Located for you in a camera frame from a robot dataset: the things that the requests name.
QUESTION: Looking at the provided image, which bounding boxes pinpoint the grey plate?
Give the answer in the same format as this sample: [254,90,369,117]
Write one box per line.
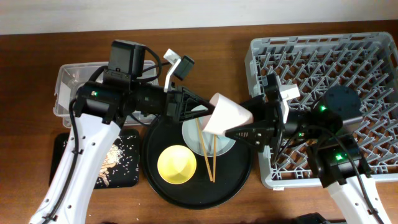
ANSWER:
[182,119,236,157]

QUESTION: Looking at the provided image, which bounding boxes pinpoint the wooden chopstick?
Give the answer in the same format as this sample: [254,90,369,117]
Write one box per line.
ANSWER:
[195,118,214,182]
[213,134,217,183]

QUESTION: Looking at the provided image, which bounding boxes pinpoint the pink cup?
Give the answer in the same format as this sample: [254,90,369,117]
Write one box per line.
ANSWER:
[201,93,254,136]

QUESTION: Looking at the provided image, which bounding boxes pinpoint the food scraps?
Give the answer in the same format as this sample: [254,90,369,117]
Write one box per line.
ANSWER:
[63,136,139,187]

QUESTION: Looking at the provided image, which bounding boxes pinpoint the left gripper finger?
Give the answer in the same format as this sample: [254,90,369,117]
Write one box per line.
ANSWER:
[186,89,215,113]
[178,108,214,122]

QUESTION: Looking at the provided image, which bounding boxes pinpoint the black rectangular tray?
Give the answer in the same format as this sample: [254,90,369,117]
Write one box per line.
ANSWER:
[49,128,141,189]

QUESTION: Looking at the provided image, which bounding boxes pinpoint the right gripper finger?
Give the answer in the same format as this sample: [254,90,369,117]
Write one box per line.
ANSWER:
[239,95,264,117]
[225,121,269,146]

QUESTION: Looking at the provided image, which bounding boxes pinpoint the clear plastic bin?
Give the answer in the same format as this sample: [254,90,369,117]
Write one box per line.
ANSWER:
[53,62,156,128]

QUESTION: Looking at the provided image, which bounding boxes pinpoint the yellow bowl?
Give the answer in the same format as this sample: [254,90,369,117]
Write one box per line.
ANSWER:
[157,145,197,185]

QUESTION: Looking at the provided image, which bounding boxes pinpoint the round black tray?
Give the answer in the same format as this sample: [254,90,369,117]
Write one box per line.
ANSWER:
[140,118,254,210]

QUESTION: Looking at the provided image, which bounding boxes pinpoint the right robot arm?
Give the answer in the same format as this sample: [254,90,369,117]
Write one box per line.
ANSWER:
[225,75,390,223]

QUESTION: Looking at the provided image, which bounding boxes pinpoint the grey dishwasher rack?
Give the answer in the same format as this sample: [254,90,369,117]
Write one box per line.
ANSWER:
[244,32,397,182]

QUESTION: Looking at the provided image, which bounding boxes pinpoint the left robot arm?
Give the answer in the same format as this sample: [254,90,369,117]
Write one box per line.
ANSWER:
[30,40,215,223]

